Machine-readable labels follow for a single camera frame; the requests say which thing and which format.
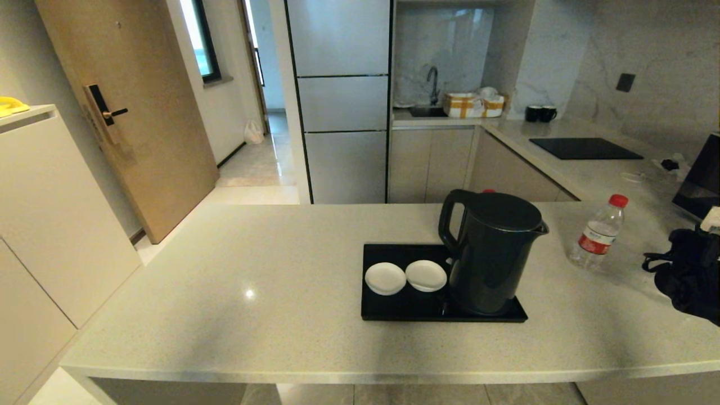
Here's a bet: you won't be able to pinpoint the black rectangular tray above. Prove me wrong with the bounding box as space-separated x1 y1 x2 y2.
361 243 528 322

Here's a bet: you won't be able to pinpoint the white storage cabinet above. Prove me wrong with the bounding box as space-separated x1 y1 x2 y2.
0 104 141 405

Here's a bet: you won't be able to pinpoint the black electric kettle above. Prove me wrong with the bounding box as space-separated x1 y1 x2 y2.
438 189 550 317

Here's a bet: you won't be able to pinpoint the white QR code card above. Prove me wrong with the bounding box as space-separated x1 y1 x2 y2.
699 206 720 235

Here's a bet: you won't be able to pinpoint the black countertop appliance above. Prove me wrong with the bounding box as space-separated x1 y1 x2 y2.
671 133 720 221

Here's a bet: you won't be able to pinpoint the white box yellow tape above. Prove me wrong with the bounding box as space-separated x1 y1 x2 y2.
443 93 482 119
478 97 505 119

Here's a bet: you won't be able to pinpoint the black door lock handle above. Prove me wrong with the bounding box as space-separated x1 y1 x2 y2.
83 84 128 148

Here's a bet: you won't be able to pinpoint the tall grey refrigerator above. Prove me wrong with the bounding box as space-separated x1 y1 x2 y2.
284 0 392 204

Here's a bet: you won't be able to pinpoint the dark framed window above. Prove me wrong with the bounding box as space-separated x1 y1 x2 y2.
180 0 221 84

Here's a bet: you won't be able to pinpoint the light wooden door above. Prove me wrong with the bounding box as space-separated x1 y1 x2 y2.
35 0 219 244

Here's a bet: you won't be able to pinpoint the black induction cooktop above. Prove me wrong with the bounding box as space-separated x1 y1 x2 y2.
529 138 644 161

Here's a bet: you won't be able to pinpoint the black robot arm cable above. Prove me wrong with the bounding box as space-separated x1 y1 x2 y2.
642 252 676 274

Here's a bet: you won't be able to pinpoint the beige kitchen base cabinets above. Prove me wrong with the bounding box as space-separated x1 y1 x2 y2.
388 125 580 204

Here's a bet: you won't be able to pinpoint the yellow object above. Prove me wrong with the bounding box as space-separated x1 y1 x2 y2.
0 96 29 118

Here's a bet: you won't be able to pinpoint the white round coaster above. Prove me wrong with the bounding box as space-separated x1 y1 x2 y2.
364 262 407 296
405 259 448 293

